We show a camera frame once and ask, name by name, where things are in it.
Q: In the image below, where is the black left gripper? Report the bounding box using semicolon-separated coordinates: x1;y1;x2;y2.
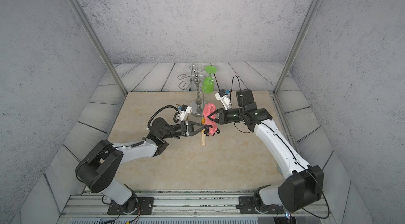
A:
160;123;205;141

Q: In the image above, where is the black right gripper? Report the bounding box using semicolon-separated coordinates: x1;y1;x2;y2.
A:
207;108;245;126

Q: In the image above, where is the small sickle wooden handle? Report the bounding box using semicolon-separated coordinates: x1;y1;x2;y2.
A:
200;117;206;147

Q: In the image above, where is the pink fluffy rag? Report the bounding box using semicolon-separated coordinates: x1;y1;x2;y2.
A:
202;103;220;137

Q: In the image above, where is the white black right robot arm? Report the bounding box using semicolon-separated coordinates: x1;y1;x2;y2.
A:
202;89;325;214

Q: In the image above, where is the chrome glass holder stand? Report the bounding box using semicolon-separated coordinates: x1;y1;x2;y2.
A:
177;64;217;116

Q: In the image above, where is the green plastic goblet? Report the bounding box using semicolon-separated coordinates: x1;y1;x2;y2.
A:
201;65;217;93

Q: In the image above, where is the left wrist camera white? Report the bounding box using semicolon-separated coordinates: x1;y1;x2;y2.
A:
174;105;193;123

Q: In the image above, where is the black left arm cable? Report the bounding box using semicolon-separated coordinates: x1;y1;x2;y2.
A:
147;105;178;130

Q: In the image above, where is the aluminium mounting rail base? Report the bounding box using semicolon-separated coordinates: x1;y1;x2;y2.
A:
58;190;336;224

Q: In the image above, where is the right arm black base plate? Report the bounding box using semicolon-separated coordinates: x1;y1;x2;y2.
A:
235;195;284;215

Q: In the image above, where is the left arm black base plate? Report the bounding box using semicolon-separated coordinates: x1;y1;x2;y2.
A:
107;197;155;215

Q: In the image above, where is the right aluminium frame post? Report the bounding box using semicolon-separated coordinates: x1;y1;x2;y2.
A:
273;0;321;96

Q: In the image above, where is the aluminium frame post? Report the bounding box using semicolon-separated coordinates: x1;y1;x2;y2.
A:
273;0;321;96
67;0;129;96

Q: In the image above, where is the left aluminium frame post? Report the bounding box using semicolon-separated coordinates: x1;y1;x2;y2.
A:
67;0;129;96

